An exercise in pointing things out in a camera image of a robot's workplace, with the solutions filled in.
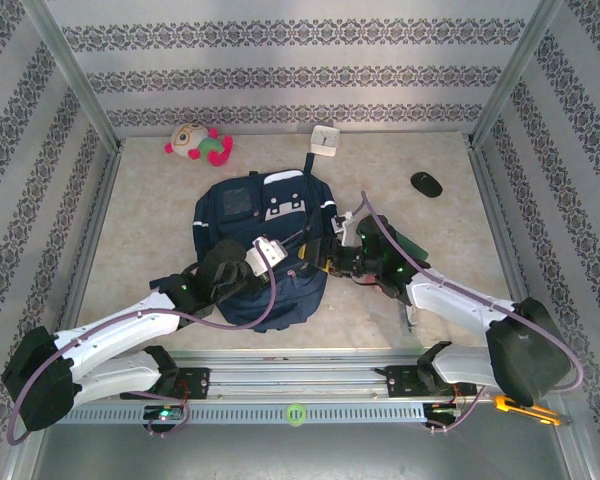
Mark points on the navy blue backpack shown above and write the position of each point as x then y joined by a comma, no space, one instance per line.
240,235

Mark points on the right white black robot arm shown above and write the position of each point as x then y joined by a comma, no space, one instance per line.
455,305

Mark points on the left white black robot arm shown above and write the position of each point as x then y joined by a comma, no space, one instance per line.
120,330

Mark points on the small white black device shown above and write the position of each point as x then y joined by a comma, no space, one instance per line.
412,315

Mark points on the black computer mouse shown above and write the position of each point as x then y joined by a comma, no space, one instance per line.
426,185

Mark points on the white alarm clock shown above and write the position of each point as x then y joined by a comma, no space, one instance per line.
325,141

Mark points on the pink white plush toy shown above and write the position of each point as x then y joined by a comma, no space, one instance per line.
200,145

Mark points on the yellow utility knife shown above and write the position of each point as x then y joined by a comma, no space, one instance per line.
530,411

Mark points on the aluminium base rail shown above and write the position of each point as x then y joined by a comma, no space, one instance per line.
290,375

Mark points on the aluminium table side rail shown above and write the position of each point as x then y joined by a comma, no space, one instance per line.
94,225
497,225

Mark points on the aluminium frame post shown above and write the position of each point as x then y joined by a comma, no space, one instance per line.
517,65
70,70

